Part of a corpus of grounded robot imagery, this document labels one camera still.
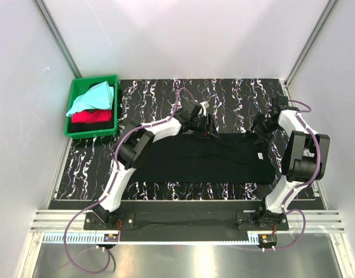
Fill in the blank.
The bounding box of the green plastic bin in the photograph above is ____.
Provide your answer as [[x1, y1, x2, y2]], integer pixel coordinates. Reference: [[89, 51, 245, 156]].
[[64, 75, 118, 139]]

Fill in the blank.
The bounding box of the aluminium frame rail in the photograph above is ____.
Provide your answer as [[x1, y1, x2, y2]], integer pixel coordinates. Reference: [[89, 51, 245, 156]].
[[30, 210, 86, 232]]

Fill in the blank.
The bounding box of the red t shirt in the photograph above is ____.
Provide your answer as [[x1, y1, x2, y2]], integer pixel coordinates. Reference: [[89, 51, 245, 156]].
[[71, 109, 112, 124]]

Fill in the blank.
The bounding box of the black folded shirt in bin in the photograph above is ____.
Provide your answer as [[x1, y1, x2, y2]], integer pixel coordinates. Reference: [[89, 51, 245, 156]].
[[67, 120, 114, 133]]

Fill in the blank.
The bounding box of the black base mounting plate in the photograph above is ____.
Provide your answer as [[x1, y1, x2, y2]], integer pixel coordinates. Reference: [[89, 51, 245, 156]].
[[83, 200, 288, 239]]

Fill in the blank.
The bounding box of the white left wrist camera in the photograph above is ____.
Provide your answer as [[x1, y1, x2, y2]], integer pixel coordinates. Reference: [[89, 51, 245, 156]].
[[200, 101, 209, 109]]

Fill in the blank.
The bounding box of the right aluminium corner post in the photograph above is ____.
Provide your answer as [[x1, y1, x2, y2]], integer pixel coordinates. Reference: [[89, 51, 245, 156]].
[[284, 0, 339, 87]]

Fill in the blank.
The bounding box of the white slotted cable duct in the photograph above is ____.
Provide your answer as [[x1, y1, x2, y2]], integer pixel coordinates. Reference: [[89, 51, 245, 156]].
[[43, 232, 259, 246]]

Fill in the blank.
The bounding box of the black marble pattern mat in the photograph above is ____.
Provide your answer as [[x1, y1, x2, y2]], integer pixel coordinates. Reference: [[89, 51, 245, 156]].
[[53, 78, 316, 201]]

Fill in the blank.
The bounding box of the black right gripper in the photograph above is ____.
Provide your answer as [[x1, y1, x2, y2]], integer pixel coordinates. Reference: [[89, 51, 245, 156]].
[[244, 112, 281, 145]]

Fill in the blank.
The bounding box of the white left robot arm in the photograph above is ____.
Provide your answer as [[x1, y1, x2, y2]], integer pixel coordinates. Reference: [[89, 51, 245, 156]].
[[93, 100, 218, 229]]

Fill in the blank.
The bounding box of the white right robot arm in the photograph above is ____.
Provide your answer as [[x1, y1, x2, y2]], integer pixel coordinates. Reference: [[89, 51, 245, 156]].
[[245, 96, 330, 230]]

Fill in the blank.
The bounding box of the black t shirt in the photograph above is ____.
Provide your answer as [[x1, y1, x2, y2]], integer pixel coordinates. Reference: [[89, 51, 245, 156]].
[[130, 133, 276, 184]]

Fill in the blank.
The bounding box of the aluminium corner post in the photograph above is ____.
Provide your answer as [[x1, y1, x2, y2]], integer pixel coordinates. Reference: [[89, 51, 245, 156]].
[[284, 0, 339, 87], [33, 0, 82, 78]]

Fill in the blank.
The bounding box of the light blue t shirt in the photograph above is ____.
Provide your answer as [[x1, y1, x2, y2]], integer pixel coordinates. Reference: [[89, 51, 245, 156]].
[[66, 81, 115, 117]]

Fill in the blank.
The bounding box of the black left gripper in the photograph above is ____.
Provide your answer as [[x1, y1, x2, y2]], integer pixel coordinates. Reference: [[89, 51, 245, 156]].
[[189, 114, 219, 140]]

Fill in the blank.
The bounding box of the left aluminium corner post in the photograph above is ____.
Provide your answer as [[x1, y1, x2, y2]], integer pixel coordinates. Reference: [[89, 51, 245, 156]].
[[33, 0, 82, 78]]

